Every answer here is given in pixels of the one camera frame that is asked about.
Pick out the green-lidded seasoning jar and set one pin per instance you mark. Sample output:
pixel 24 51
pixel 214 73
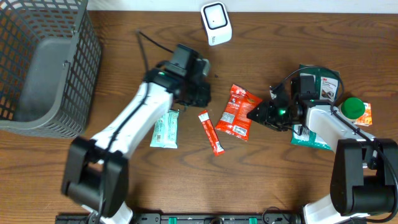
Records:
pixel 352 108

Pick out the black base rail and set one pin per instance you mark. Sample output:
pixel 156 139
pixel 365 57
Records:
pixel 156 218

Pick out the red snack pouch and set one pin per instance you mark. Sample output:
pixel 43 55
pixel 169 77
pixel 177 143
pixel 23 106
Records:
pixel 234 119

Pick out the white barcode scanner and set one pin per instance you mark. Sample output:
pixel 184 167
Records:
pixel 216 23

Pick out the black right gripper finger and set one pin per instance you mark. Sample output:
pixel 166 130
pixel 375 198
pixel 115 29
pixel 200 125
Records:
pixel 260 110
pixel 258 118

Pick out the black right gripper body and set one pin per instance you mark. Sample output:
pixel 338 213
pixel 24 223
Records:
pixel 280 116

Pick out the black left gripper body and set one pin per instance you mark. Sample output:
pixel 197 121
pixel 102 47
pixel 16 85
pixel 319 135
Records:
pixel 195 96

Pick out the pale green wet wipes pack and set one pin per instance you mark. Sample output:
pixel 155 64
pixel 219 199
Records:
pixel 166 130

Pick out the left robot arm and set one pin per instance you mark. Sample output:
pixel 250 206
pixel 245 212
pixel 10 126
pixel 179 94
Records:
pixel 97 169

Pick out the orange snack packet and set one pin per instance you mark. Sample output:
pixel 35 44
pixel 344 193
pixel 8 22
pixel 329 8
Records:
pixel 366 118

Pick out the green 3M gloves package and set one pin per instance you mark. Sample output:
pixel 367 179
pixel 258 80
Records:
pixel 326 87

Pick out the grey plastic mesh basket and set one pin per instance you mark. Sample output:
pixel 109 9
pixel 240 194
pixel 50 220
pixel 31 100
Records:
pixel 50 59

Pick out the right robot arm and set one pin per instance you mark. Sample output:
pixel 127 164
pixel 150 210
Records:
pixel 363 185

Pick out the red white sachet stick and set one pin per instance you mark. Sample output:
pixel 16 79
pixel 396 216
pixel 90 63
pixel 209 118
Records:
pixel 211 134

